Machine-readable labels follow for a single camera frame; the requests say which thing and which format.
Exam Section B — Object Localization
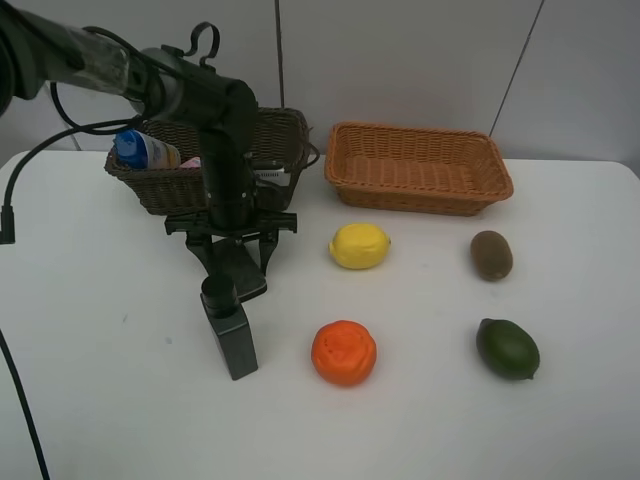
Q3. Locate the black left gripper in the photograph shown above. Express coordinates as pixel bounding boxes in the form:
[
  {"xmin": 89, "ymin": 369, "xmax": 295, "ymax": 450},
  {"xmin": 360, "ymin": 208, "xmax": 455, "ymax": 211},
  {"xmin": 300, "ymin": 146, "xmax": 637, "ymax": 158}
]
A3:
[{"xmin": 164, "ymin": 165, "xmax": 298, "ymax": 276}]

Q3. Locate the black whiteboard eraser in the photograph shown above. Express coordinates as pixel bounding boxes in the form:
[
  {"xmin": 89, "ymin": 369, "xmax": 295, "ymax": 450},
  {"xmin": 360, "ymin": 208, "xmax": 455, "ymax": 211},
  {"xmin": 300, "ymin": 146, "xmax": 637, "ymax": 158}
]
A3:
[{"xmin": 207, "ymin": 238, "xmax": 267, "ymax": 303}]

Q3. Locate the black pump dispenser bottle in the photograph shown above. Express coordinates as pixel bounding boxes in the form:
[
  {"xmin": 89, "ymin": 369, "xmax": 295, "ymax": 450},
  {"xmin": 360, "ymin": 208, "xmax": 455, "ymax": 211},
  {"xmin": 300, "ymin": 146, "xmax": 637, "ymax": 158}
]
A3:
[{"xmin": 200, "ymin": 272, "xmax": 258, "ymax": 380}]

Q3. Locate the pink tube bottle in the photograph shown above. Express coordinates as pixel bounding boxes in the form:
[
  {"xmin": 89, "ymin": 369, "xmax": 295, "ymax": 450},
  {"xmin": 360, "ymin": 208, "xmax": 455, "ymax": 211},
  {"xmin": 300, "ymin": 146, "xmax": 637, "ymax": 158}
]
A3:
[{"xmin": 180, "ymin": 156, "xmax": 201, "ymax": 169}]

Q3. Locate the yellow lemon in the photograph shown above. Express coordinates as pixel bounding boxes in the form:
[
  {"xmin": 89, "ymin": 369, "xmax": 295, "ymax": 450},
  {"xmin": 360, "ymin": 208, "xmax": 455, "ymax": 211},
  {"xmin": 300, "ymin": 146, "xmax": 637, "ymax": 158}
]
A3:
[{"xmin": 328, "ymin": 223, "xmax": 391, "ymax": 270}]

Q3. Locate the blue capped white bottle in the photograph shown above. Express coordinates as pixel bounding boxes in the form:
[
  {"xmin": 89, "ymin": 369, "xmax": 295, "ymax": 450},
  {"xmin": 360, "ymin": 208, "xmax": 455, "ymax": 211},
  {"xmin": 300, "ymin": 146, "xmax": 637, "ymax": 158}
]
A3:
[{"xmin": 113, "ymin": 130, "xmax": 181, "ymax": 170}]

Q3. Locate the orange tangerine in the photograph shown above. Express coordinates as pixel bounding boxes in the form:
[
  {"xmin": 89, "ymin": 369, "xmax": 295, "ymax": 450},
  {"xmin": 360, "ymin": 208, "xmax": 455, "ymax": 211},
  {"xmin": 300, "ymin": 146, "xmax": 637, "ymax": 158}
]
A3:
[{"xmin": 311, "ymin": 320, "xmax": 377, "ymax": 387}]

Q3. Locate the brown kiwi fruit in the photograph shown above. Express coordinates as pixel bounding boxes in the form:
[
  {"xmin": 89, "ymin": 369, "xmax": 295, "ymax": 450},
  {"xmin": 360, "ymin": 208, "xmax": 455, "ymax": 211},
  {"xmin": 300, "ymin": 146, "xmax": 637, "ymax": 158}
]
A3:
[{"xmin": 470, "ymin": 230, "xmax": 514, "ymax": 281}]

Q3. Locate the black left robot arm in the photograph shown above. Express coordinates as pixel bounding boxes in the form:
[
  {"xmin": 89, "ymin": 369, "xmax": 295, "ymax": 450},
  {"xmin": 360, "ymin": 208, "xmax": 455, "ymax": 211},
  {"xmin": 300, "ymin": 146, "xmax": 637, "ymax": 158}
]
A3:
[{"xmin": 1, "ymin": 2, "xmax": 297, "ymax": 279}]

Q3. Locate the orange wicker basket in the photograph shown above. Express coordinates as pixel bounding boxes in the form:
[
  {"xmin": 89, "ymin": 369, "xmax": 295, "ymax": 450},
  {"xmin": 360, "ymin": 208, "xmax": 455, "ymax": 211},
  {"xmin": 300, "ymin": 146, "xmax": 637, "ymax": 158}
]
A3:
[{"xmin": 324, "ymin": 122, "xmax": 514, "ymax": 216}]

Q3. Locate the dark green avocado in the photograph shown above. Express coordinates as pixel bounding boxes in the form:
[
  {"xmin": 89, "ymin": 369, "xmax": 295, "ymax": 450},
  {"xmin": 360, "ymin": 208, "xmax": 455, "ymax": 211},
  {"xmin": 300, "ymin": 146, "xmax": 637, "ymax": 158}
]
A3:
[{"xmin": 475, "ymin": 318, "xmax": 540, "ymax": 381}]

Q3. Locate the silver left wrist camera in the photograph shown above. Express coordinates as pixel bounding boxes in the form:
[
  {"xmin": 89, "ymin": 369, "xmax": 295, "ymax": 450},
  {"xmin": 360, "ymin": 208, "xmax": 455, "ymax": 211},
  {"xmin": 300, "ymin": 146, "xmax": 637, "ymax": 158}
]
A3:
[{"xmin": 248, "ymin": 160, "xmax": 291, "ymax": 188}]

